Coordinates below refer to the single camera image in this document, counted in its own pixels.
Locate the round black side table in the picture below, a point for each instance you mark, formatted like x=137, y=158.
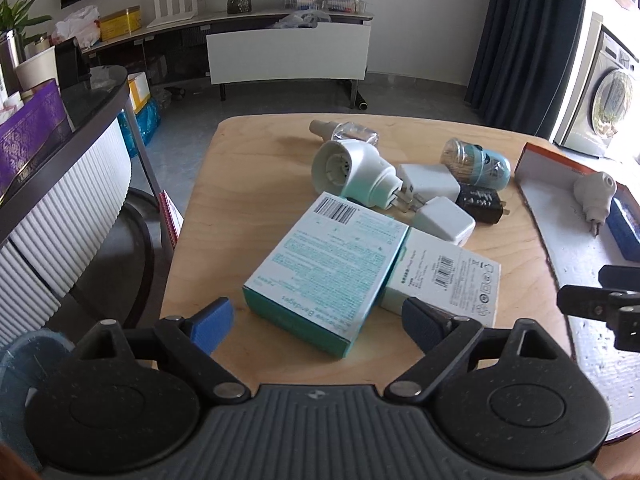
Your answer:
x=130, y=260

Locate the large white plug-in repeller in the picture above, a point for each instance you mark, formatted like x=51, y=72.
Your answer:
x=345, y=165

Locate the dark blue curtain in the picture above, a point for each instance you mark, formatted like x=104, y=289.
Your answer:
x=525, y=45

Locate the black charger adapter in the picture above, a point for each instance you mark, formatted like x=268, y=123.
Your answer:
x=477, y=202

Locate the white router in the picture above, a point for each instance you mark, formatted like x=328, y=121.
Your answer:
x=170, y=17

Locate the white rounded charger adapter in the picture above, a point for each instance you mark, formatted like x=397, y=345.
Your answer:
x=442, y=220

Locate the silver washing machine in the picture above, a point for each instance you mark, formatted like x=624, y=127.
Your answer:
x=610, y=90

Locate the white barcode box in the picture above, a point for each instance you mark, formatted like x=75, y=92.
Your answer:
x=450, y=280

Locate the blue plastic bag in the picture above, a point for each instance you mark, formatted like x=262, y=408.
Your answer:
x=145, y=127

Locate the purple patterned box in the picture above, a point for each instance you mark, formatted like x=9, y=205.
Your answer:
x=30, y=135

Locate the clear plastic organizer box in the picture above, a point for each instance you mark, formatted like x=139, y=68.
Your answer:
x=305, y=2
x=345, y=5

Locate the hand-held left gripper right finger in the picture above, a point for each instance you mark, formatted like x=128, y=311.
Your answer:
x=422, y=322

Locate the yellow box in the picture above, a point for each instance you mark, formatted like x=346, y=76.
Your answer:
x=120, y=25

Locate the curved black-topped ribbed counter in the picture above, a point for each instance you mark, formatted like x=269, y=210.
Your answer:
x=65, y=210

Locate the white television cabinet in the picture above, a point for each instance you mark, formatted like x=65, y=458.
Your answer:
x=285, y=55

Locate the black stand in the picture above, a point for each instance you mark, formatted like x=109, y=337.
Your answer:
x=70, y=62

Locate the teal bandage box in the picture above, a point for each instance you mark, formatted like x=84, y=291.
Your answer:
x=325, y=270

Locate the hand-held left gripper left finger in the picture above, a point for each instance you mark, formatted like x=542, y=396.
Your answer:
x=212, y=325

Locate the dark rolled tube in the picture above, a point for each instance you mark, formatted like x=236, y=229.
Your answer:
x=361, y=100

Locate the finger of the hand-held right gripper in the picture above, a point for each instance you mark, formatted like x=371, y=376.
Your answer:
x=620, y=276
x=590, y=302

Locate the blue trash bin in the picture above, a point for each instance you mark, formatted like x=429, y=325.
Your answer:
x=20, y=360

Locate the red booklet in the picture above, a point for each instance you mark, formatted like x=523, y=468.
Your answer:
x=172, y=220

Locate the white paper cup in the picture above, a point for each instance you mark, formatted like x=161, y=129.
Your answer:
x=37, y=70

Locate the green leafy plant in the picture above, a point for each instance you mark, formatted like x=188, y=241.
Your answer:
x=17, y=15

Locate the small white plug-in repeller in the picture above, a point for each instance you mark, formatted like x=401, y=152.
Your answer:
x=592, y=190

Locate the dark slipper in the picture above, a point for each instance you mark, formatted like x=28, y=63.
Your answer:
x=175, y=93

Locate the white plastic bag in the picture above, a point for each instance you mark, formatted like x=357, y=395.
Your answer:
x=77, y=27

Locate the blue packet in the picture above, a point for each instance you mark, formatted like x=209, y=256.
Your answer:
x=627, y=230

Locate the steel tumbler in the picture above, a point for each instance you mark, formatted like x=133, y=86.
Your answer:
x=11, y=60

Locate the grey plastic bag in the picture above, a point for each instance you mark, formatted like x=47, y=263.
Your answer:
x=300, y=20

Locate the light blue toothpick holder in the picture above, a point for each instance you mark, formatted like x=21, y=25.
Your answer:
x=480, y=162

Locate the orange-edged cardboard box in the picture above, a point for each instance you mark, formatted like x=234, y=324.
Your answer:
x=575, y=260

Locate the white and yellow carton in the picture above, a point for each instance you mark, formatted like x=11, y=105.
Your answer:
x=139, y=92

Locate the clear liquid refill bottle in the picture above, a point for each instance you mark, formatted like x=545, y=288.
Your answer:
x=350, y=132

